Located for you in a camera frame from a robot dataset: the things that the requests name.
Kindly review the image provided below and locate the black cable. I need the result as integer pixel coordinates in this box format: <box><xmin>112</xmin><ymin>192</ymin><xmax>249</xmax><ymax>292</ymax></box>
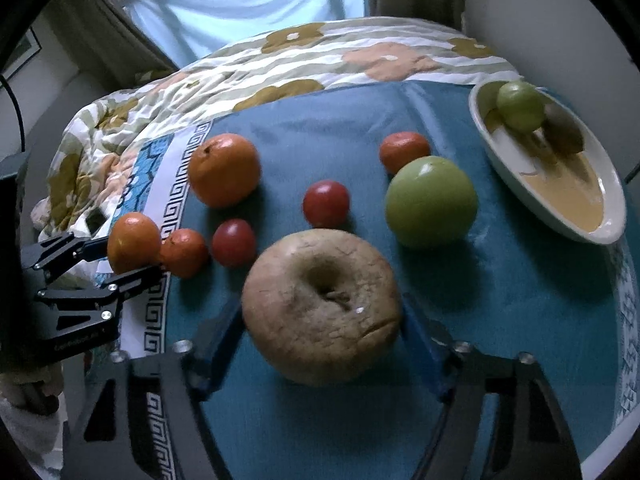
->
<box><xmin>0</xmin><ymin>75</ymin><xmax>28</xmax><ymax>156</ymax></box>

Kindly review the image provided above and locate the large orange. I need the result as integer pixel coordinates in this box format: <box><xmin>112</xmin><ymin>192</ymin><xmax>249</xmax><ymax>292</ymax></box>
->
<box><xmin>188</xmin><ymin>133</ymin><xmax>262</xmax><ymax>209</ymax></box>

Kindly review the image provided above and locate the framed wall picture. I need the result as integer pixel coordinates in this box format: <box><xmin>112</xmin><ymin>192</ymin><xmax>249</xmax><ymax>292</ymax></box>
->
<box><xmin>0</xmin><ymin>27</ymin><xmax>41</xmax><ymax>76</ymax></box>

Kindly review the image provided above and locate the light blue sheet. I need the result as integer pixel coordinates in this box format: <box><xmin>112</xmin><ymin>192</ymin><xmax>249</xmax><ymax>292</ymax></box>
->
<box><xmin>122</xmin><ymin>0</ymin><xmax>366</xmax><ymax>68</ymax></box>

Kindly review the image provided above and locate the small tangerine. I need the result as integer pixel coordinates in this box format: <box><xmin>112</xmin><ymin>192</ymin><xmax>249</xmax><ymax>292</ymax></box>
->
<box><xmin>160</xmin><ymin>228</ymin><xmax>209</xmax><ymax>279</ymax></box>
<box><xmin>107</xmin><ymin>212</ymin><xmax>163</xmax><ymax>276</ymax></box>
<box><xmin>379</xmin><ymin>131</ymin><xmax>432</xmax><ymax>175</ymax></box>

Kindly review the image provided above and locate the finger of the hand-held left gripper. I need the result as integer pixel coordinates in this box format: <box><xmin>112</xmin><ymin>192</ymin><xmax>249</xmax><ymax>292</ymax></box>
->
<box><xmin>22</xmin><ymin>232</ymin><xmax>117</xmax><ymax>281</ymax></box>
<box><xmin>34</xmin><ymin>264</ymin><xmax>166</xmax><ymax>361</ymax></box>

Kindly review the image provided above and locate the teal cloth with patterned border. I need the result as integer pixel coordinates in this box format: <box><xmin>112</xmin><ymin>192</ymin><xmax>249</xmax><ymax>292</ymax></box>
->
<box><xmin>120</xmin><ymin>80</ymin><xmax>640</xmax><ymax>480</ymax></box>

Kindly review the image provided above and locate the brown russet pear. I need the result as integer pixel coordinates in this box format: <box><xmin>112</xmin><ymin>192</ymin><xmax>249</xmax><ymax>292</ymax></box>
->
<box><xmin>241</xmin><ymin>230</ymin><xmax>404</xmax><ymax>387</ymax></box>

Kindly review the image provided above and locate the red tomato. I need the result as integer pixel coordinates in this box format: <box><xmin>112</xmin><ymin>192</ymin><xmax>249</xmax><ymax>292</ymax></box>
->
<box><xmin>302</xmin><ymin>180</ymin><xmax>351</xmax><ymax>229</ymax></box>
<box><xmin>211</xmin><ymin>218</ymin><xmax>258</xmax><ymax>268</ymax></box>

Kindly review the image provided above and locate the floral striped quilt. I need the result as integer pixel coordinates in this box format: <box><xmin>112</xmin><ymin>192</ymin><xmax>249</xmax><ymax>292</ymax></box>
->
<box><xmin>31</xmin><ymin>17</ymin><xmax>516</xmax><ymax>241</ymax></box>

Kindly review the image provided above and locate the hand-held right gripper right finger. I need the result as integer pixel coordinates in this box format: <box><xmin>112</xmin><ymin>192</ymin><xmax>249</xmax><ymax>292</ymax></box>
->
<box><xmin>400</xmin><ymin>292</ymin><xmax>586</xmax><ymax>480</ymax></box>

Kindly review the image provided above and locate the large green apple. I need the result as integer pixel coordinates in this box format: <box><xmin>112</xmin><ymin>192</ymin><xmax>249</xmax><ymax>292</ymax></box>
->
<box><xmin>384</xmin><ymin>156</ymin><xmax>478</xmax><ymax>250</ymax></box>

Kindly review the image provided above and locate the small green apple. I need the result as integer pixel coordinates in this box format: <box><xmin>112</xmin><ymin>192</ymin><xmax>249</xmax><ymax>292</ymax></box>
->
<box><xmin>496</xmin><ymin>80</ymin><xmax>546</xmax><ymax>133</ymax></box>

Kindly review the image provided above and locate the white ceramic bowl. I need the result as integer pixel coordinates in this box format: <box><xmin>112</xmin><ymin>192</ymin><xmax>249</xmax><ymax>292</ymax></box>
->
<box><xmin>468</xmin><ymin>80</ymin><xmax>627</xmax><ymax>245</ymax></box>

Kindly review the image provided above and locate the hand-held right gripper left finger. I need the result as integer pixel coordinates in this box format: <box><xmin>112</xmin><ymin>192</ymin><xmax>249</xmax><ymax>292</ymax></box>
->
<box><xmin>60</xmin><ymin>302</ymin><xmax>251</xmax><ymax>480</ymax></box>

